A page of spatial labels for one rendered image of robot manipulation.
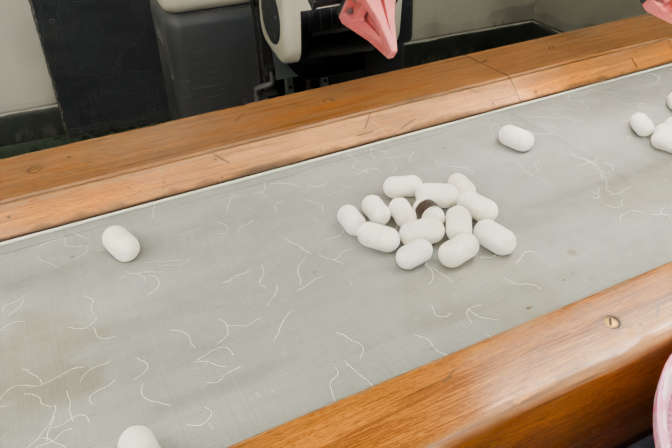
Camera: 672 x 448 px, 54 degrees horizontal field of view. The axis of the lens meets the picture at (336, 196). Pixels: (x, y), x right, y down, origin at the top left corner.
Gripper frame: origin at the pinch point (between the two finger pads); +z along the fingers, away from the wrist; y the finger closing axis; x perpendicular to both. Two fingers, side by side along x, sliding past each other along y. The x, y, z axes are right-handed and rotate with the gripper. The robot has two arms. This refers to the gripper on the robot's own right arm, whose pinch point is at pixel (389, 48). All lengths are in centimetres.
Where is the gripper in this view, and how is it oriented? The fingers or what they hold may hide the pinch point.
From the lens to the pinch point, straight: 69.3
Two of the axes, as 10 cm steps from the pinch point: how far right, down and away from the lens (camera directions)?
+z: 3.7, 9.0, -2.4
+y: 9.0, -2.7, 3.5
